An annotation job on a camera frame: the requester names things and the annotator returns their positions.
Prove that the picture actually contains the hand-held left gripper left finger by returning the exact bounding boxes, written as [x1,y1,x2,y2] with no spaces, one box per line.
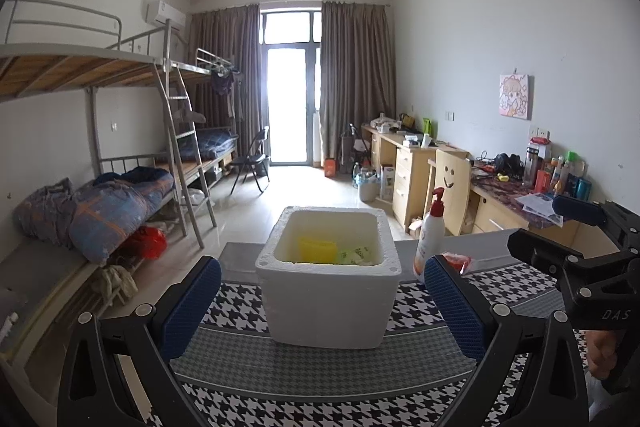
[57,255,222,427]

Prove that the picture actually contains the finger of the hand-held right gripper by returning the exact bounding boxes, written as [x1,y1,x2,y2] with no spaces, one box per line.
[506,229,633,303]
[551,194,640,253]

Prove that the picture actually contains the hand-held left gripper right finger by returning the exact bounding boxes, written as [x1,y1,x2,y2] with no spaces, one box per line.
[424,254,588,427]

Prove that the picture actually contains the white foam box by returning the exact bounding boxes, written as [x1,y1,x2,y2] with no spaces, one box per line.
[255,206,402,350]

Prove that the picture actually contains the yellow ridged sponge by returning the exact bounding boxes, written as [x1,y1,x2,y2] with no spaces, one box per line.
[299,237,341,264]

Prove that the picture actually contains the person's right forearm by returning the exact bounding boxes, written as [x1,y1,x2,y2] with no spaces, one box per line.
[586,377,613,425]

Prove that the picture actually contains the person's right hand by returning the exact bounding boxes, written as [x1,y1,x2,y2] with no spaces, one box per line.
[585,331,626,380]

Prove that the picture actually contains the row of toiletry bottles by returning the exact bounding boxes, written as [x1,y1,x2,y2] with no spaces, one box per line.
[535,150,593,200]

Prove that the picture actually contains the printed papers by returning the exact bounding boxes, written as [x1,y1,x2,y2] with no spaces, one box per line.
[515,192,563,228]

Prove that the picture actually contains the red snack packet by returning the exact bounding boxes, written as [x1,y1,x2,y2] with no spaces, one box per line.
[442,252,472,277]

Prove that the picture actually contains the wooden desk with patterned cover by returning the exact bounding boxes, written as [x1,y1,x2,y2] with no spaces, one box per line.
[470,167,623,258]

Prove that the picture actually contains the dark thermos flask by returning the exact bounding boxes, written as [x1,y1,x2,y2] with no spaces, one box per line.
[522,147,541,188]

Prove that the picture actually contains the red plastic bag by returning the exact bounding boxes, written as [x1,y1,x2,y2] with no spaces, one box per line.
[120,227,167,261]

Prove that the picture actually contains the white lotion pump bottle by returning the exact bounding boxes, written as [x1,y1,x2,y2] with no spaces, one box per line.
[413,187,447,284]

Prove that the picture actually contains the beige rag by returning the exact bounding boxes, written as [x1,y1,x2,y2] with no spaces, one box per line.
[91,264,139,308]

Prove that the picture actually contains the black headphones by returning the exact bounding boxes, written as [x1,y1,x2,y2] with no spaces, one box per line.
[494,153,525,175]

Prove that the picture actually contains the wooden smiley face chair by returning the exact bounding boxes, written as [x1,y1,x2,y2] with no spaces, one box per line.
[427,148,472,238]

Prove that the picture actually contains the blue plaid quilt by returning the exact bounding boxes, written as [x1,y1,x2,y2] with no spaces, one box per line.
[68,167,175,265]

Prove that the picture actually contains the houndstooth tablecloth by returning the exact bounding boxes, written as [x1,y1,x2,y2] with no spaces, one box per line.
[165,237,591,427]

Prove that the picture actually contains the wooden desk with drawers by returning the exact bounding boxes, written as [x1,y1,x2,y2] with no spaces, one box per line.
[361,124,468,230]

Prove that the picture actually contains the white bucket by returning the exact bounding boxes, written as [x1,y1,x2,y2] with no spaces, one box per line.
[356,171,381,202]

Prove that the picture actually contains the black folding chair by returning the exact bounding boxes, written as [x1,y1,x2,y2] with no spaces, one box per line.
[230,126,271,196]

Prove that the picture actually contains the dark blue bedding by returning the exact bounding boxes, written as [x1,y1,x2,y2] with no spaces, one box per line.
[177,128,240,161]

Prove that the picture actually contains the grey purple quilt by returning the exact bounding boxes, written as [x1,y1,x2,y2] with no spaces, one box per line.
[12,178,78,249]

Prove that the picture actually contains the black trolley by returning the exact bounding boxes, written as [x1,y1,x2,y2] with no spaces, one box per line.
[341,123,373,172]

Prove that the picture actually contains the glass balcony door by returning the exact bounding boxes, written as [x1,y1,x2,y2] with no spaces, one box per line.
[260,9,323,168]

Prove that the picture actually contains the dark hanging clothes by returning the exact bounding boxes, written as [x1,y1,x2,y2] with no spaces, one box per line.
[210,69,246,120]

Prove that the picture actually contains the small metal bunk bed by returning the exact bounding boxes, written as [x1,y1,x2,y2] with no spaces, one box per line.
[165,48,241,188]

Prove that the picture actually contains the brown curtain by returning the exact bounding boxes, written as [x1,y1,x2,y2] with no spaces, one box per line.
[187,4,263,168]
[320,0,397,168]

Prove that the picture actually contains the large metal bunk bed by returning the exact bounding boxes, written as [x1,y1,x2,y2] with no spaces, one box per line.
[0,0,218,368]

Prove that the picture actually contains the white air conditioner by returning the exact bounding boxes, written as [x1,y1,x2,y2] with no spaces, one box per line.
[145,0,187,29]

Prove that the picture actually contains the pink cartoon wall poster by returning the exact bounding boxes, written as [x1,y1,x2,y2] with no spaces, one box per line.
[498,74,531,120]

